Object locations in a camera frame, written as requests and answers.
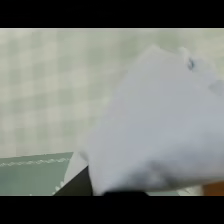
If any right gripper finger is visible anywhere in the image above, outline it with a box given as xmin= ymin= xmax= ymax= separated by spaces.
xmin=53 ymin=165 xmax=94 ymax=197

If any white garment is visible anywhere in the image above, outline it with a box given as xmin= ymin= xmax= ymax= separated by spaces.
xmin=63 ymin=44 xmax=224 ymax=197

